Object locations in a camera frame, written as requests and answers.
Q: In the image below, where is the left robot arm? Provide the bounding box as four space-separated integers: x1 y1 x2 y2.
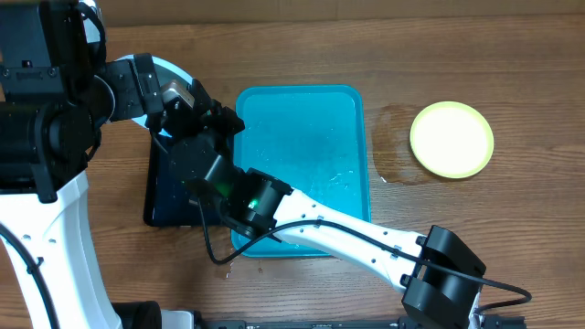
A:
1 1 163 328

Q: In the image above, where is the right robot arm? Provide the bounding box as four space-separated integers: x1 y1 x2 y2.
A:
158 80 486 328

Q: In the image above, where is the black water tray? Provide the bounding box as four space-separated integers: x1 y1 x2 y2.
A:
144 134 221 228

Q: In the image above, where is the turquoise plastic tray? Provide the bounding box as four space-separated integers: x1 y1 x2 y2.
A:
230 84 372 260

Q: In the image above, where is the light blue plate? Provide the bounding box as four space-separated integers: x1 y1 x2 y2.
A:
116 54 193 137

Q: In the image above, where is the yellow-green plate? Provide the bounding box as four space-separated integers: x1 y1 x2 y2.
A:
409 101 495 179

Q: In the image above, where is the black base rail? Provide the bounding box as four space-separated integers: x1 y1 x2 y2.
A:
109 300 527 329

